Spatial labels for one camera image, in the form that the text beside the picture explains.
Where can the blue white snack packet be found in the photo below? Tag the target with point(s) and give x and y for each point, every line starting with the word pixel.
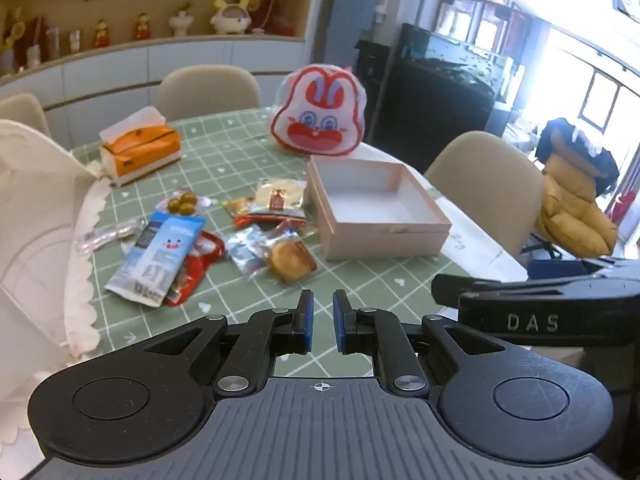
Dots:
pixel 160 255

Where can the white rabbit figurine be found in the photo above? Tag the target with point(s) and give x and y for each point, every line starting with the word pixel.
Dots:
pixel 231 17

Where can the flatbread packet with red label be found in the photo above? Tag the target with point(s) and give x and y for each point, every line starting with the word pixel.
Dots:
pixel 280 195

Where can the red doll figurine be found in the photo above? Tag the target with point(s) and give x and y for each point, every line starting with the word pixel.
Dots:
pixel 142 27
pixel 102 34

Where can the yellow seat cushion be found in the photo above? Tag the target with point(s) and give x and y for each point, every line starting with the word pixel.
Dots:
pixel 570 210

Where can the black water dispenser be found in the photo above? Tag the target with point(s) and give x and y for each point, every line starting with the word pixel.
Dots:
pixel 372 75

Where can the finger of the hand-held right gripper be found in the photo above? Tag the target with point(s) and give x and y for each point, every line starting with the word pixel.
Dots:
pixel 480 287

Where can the green olives packet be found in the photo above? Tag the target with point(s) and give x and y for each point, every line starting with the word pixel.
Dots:
pixel 182 202

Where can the white wooden shelf cabinet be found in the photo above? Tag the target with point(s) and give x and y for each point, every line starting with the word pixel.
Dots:
pixel 200 55

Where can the white lace-edged cover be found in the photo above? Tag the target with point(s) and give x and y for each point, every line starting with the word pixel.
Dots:
pixel 35 210

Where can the green checked tablecloth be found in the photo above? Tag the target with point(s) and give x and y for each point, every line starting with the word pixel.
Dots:
pixel 225 160

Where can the black fish tank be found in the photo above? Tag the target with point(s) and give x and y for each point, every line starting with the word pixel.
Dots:
pixel 435 100

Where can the brown figurine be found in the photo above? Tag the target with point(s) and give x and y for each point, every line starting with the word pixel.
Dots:
pixel 270 10

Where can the beige dining chair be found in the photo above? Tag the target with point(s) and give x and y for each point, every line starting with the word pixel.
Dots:
pixel 480 170
pixel 22 112

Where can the orange tissue box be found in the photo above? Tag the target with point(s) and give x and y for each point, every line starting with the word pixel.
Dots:
pixel 145 152

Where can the round pastry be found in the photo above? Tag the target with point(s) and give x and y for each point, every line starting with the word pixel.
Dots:
pixel 287 260

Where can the clear candy wrapper packet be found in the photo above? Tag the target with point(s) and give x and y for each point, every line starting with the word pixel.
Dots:
pixel 107 234

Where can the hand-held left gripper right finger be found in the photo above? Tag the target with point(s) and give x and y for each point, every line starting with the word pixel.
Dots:
pixel 340 325

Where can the white vase figurine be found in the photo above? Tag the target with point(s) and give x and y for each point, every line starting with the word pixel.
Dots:
pixel 181 22

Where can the yellow red snack packet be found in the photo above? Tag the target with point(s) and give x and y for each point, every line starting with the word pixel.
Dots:
pixel 237 205

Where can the beige chair back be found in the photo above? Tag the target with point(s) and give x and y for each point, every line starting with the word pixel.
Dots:
pixel 205 90

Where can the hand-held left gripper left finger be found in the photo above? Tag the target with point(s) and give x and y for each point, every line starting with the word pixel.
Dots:
pixel 307 325

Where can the pink cardboard box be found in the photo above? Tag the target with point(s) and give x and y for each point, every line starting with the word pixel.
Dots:
pixel 380 240

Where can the red white rabbit face bag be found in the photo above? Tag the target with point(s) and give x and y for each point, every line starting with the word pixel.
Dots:
pixel 315 120

